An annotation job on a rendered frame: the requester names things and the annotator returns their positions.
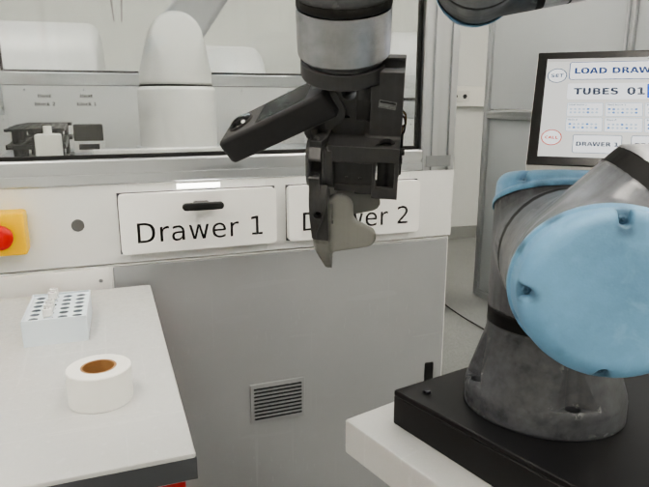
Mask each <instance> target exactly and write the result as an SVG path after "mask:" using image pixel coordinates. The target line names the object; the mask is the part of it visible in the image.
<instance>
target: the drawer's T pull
mask: <svg viewBox="0 0 649 487"><path fill-rule="evenodd" d="M223 208H224V203H223V202H221V201H214V202H209V201H208V200H202V201H194V202H193V203H184V204H183V210H184V211H186V212H188V211H204V210H220V209H223Z"/></svg>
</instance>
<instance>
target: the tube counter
mask: <svg viewBox="0 0 649 487"><path fill-rule="evenodd" d="M626 99H649V83H626Z"/></svg>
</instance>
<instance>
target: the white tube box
mask: <svg viewBox="0 0 649 487"><path fill-rule="evenodd" d="M46 300H48V294H39V295H33V296H32V298H31V299H30V301H29V304H28V306H27V308H26V310H25V313H24V315H23V317H22V319H21V322H20V325H21V333H22V341H23V348H28V347H37V346H44V345H53V344H62V343H70V342H78V341H86V340H89V336H90V328H91V321H92V313H93V310H92V300H91V290H82V291H71V292H61V293H59V296H58V298H57V301H56V302H55V309H54V310H53V314H52V318H51V319H44V318H43V316H42V309H43V305H44V304H45V301H46Z"/></svg>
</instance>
